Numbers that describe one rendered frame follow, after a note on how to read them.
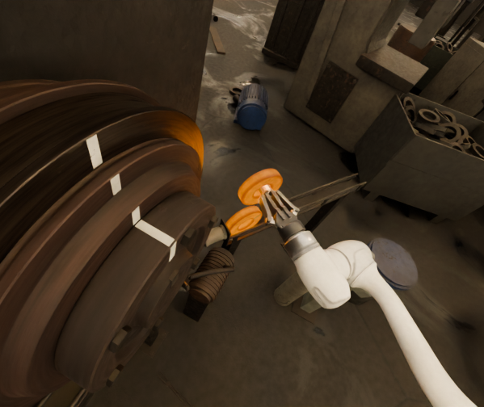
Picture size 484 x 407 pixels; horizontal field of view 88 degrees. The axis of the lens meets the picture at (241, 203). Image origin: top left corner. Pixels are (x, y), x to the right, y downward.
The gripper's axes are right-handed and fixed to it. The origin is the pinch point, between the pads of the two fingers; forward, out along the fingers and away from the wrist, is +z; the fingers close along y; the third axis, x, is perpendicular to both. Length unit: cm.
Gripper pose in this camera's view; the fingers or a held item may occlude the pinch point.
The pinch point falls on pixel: (262, 185)
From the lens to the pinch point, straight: 82.8
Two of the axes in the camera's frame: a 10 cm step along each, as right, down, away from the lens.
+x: 2.9, -5.6, -7.8
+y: 8.4, -2.5, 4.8
